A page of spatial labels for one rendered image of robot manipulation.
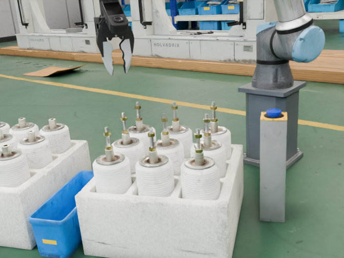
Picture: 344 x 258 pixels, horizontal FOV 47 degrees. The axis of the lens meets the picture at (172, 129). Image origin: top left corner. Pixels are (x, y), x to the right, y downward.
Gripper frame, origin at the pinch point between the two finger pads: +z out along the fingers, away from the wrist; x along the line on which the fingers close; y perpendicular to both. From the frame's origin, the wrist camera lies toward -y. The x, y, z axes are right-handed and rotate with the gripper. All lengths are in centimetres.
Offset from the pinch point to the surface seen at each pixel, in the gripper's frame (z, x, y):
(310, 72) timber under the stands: 41, -163, 110
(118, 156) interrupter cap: 21.1, 5.1, -8.6
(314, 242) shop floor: 47, -39, -34
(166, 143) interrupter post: 20.6, -8.9, -7.6
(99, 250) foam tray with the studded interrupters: 44.3, 14.4, -13.0
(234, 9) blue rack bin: 14, -302, 438
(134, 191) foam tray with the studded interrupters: 28.7, 3.6, -15.0
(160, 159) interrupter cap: 21.3, -3.9, -15.9
